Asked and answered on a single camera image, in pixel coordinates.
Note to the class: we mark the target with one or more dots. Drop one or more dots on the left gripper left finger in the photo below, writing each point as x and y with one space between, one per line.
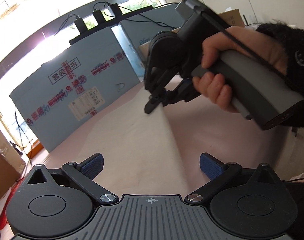
81 177

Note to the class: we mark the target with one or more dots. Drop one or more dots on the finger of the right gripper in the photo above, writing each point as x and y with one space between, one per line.
155 81
185 91

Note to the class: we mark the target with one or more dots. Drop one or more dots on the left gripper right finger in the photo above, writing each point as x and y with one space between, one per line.
221 176

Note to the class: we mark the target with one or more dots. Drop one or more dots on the white fabric shopping bag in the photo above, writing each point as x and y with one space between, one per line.
159 153

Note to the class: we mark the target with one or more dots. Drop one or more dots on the black sleeve forearm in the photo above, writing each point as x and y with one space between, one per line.
292 40

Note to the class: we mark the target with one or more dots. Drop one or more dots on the red patterned bag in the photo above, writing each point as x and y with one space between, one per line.
3 219

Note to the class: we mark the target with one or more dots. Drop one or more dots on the person's right hand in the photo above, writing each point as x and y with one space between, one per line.
214 86

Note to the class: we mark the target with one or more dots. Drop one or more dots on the large blue cardboard box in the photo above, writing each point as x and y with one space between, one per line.
70 89

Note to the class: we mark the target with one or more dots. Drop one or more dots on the black bar with adapters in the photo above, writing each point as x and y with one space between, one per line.
109 15

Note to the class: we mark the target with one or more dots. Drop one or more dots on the brown box beside table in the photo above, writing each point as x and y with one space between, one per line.
11 165

